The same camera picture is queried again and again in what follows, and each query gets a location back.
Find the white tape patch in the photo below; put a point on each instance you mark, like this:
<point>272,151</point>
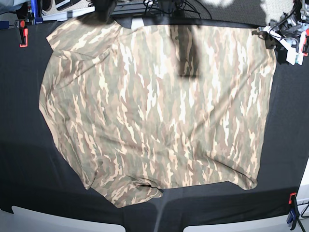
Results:
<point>137,22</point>

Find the orange clamp bottom right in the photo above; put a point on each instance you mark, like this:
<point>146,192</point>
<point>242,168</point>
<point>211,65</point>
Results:
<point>293,214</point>

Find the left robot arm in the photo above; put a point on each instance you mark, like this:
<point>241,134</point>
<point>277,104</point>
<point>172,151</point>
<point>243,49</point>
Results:
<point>291,32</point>

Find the orange clamp top right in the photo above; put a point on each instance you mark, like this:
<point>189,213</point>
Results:
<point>304,43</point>

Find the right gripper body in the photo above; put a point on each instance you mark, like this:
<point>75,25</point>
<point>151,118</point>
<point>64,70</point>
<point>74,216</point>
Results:
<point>104,9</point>

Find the blue clamp top left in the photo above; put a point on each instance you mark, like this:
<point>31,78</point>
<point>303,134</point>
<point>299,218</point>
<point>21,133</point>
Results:
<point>36,12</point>

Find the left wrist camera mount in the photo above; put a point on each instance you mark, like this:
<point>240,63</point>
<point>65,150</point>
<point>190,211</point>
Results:
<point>290,43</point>

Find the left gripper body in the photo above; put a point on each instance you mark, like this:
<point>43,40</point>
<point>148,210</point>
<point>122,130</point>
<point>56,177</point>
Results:
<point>273,44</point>

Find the black table cloth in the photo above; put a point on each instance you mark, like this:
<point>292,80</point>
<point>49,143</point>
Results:
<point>34,176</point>

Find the orange clamp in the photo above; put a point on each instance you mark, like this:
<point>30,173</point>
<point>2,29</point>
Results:
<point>304,43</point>
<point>293,214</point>
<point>23,33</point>

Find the orange clamp top left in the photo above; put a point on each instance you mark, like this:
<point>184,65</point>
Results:
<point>23,33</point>

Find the camouflage t-shirt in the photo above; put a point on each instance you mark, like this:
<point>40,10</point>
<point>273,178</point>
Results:
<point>137,111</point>

